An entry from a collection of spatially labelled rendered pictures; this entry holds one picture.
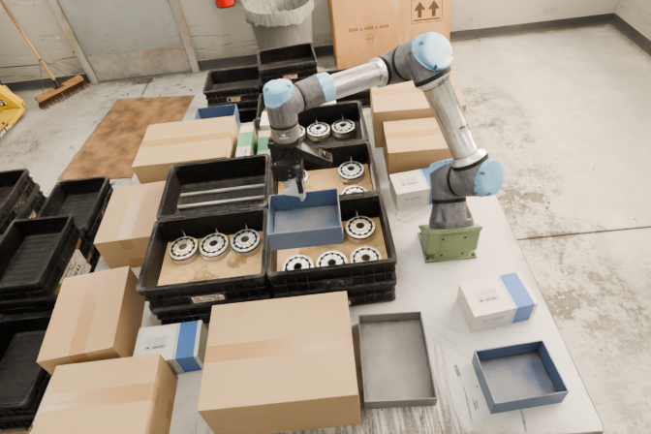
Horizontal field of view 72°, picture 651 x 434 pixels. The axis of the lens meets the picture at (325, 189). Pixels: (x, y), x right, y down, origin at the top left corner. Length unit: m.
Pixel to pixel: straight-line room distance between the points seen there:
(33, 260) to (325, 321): 1.60
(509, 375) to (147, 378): 1.01
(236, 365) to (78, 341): 0.52
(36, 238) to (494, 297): 2.10
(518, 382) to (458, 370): 0.16
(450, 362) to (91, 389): 1.01
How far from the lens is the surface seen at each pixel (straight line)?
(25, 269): 2.49
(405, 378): 1.44
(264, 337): 1.31
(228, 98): 3.25
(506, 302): 1.50
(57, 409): 1.50
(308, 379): 1.23
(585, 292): 2.62
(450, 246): 1.61
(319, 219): 1.30
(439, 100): 1.40
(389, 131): 1.95
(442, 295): 1.59
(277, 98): 1.10
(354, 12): 4.14
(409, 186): 1.79
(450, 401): 1.43
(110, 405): 1.42
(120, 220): 1.86
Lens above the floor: 2.02
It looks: 43 degrees down
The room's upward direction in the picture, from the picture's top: 8 degrees counter-clockwise
